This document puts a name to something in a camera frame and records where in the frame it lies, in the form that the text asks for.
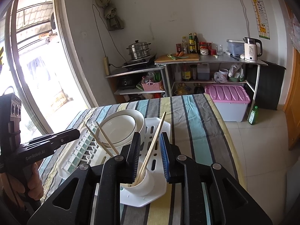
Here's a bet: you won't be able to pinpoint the wooden chopstick one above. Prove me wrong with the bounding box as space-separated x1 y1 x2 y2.
85 124 114 157

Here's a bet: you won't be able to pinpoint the wooden chopstick nine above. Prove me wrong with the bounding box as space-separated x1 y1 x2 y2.
96 122 119 155

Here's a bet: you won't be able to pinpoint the wooden chopstick eight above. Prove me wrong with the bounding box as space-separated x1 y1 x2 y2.
134 112 166 184

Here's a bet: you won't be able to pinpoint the metal kitchen shelf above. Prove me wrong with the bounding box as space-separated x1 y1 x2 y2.
106 53 266 102

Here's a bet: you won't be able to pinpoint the person's left hand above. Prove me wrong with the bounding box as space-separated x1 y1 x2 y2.
1 161 44 208

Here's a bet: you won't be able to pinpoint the white plastic dish rack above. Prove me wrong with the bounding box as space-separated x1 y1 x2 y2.
57 117 172 208

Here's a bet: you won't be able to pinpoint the white utensil cup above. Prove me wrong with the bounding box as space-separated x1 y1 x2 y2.
120 169 155 197

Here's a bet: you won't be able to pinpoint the small white inner bowl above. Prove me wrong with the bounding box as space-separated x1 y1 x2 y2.
99 114 137 147

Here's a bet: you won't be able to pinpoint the large white bowl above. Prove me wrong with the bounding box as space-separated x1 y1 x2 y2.
93 109 146 150

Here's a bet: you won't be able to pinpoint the striped tablecloth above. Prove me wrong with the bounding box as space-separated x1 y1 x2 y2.
38 93 247 225

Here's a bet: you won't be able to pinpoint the green bottle on floor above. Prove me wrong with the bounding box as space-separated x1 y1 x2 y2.
248 106 258 125

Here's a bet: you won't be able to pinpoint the pink plastic basket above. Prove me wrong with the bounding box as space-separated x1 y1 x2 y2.
141 80 164 92

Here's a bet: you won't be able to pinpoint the pink lidded storage box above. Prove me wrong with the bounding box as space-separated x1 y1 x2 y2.
204 84 251 122

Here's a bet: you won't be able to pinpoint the induction cooktop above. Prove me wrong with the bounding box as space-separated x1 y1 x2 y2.
122 54 156 70

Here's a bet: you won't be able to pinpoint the wooden door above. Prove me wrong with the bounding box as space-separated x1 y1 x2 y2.
284 49 300 150

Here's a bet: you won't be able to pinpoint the stainless steel steamer pot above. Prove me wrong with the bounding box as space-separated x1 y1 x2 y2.
127 40 151 60

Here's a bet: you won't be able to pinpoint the wooden cutting board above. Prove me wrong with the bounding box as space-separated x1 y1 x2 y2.
154 53 200 64

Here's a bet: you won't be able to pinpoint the hanging green cloth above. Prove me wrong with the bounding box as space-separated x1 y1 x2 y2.
95 0 124 31

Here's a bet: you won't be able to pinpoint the dark sauce bottle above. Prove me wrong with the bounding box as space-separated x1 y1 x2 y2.
194 33 200 54

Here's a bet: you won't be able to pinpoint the clear plastic container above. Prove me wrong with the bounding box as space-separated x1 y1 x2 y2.
226 39 245 57

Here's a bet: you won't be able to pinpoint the green sauce bottle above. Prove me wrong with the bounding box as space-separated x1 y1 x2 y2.
189 33 196 54

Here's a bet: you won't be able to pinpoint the white electric kettle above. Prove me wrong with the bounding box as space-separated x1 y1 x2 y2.
243 37 262 62

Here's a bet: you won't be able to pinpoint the plastic bags on door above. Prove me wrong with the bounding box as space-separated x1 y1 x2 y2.
291 15 300 52

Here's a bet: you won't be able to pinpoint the power strip on wall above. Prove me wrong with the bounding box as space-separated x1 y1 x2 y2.
103 56 110 76

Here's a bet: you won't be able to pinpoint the giraffe wall poster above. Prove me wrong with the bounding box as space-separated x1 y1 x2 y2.
251 0 271 40

